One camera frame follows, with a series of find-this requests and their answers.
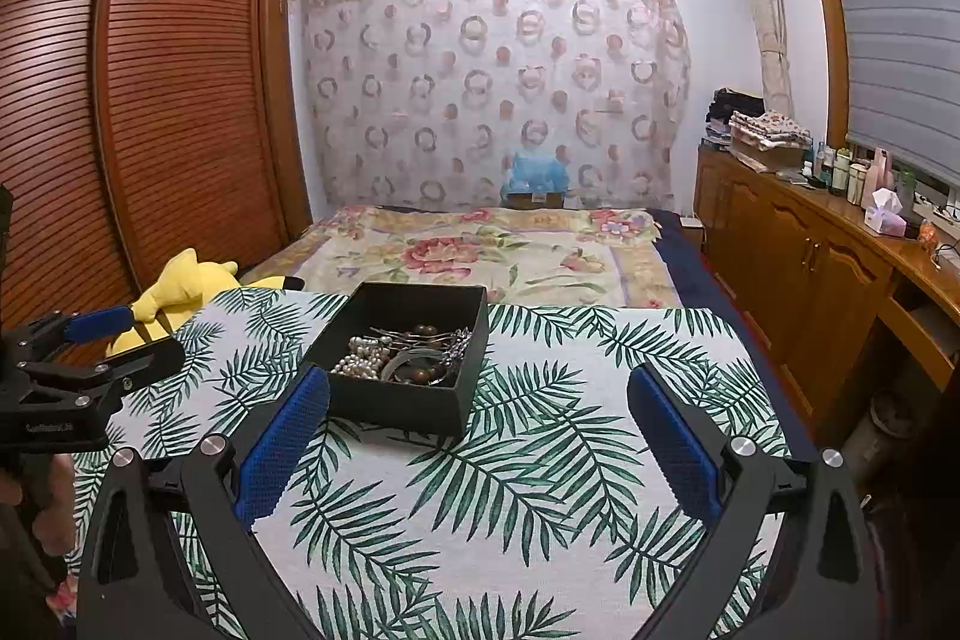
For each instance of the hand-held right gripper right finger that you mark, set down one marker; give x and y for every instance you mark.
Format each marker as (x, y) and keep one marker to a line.
(679, 445)

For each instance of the dark folded clothes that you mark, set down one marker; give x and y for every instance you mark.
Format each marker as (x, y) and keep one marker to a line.
(735, 104)

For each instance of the row of toiletry bottles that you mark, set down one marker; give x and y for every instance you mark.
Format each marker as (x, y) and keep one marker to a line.
(840, 168)

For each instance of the wooden cabinet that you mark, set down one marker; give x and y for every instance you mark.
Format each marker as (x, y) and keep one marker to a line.
(787, 250)

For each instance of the person's left hand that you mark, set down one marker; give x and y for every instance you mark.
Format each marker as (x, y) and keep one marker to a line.
(56, 490)

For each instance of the green leaf-print cloth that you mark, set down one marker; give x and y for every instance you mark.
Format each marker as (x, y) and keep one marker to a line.
(525, 497)

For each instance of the tied beige curtain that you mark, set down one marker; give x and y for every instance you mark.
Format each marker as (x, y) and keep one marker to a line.
(765, 10)

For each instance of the folded floral cloths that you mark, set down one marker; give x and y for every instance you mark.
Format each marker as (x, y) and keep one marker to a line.
(772, 130)

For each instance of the pink tissue box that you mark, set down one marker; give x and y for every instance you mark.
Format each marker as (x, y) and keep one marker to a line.
(883, 216)

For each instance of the black jewelry box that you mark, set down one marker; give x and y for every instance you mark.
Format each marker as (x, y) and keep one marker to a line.
(397, 411)

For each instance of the navy bed sheet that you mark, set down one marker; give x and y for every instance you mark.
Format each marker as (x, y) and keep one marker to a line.
(697, 280)

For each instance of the yellow plush toy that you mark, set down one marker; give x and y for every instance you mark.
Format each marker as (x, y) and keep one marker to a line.
(180, 287)

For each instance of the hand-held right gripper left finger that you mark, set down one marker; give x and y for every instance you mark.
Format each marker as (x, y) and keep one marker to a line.
(281, 445)

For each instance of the wooden window frame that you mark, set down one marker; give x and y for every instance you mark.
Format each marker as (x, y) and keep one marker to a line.
(821, 10)

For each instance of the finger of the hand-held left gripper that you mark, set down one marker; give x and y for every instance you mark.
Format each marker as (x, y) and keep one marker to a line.
(97, 323)
(120, 370)

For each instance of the blue plush toy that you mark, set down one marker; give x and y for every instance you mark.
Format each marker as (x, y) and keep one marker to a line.
(534, 169)

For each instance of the wooden slatted wardrobe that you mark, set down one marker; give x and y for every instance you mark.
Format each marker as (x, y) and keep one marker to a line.
(172, 85)

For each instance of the circle-print sheer curtain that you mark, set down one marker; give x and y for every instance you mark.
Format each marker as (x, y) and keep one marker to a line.
(450, 85)

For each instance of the brown cardboard box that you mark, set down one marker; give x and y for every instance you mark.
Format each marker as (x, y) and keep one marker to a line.
(536, 200)

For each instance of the grey window blind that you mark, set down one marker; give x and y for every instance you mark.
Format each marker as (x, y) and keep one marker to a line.
(885, 10)

